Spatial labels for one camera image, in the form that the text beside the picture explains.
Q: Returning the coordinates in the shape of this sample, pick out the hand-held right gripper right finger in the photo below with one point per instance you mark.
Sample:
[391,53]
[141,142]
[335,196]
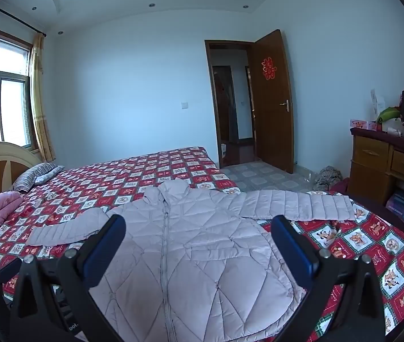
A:
[291,253]

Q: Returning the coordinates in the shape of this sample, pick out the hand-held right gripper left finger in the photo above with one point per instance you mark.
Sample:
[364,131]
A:
[106,245]

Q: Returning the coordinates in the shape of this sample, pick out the pale pink puffer jacket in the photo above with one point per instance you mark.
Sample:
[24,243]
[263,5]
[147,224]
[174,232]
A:
[194,256]

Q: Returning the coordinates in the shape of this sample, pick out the red checked printed bedspread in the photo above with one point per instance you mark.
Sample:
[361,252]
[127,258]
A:
[116,178]

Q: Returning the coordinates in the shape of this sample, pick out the grey cloth pile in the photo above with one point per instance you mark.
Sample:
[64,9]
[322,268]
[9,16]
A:
[327,179]

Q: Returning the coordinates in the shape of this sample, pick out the striped pillow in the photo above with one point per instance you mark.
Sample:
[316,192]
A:
[32,178]

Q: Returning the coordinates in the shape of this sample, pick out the wooden dresser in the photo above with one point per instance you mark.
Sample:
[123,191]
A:
[369,164]

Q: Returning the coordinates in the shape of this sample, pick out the brown wooden door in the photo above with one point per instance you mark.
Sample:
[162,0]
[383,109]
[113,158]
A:
[273,131]

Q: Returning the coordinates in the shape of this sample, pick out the pink box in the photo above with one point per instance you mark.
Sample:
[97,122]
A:
[363,125]

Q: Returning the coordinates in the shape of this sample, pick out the yellow patterned curtain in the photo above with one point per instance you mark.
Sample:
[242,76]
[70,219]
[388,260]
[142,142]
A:
[41,107]

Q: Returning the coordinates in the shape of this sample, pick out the window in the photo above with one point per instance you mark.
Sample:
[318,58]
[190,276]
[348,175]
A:
[2,89]

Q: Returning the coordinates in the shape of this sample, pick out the green cloth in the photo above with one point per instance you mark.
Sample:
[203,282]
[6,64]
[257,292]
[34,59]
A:
[388,114]

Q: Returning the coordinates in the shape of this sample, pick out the red paper door decoration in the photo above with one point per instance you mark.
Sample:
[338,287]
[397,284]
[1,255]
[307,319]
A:
[269,67]

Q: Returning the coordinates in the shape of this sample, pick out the black curtain rod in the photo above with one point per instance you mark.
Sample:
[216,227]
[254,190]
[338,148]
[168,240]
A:
[20,21]

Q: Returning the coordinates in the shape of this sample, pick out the white wall switch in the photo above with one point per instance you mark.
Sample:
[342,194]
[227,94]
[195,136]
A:
[184,105]

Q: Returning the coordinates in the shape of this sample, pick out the brown door frame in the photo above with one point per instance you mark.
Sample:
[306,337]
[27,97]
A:
[209,114]

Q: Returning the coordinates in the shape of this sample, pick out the white wall paper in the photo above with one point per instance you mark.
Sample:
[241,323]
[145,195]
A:
[377,101]

